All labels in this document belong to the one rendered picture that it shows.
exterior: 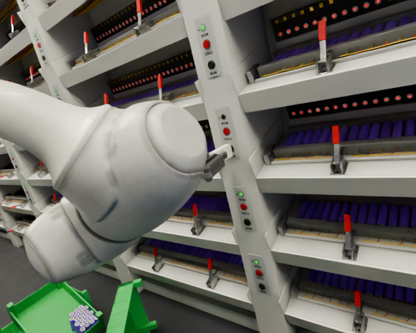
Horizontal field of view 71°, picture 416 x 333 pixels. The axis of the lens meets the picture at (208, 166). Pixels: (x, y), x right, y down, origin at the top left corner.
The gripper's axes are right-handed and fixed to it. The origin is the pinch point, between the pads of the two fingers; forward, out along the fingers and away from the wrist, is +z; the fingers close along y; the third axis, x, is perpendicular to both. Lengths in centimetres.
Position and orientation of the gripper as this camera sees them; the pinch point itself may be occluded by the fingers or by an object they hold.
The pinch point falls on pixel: (221, 154)
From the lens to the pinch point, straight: 66.0
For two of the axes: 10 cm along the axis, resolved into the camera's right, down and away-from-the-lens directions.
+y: 7.8, -0.3, -6.3
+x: -2.4, -9.4, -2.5
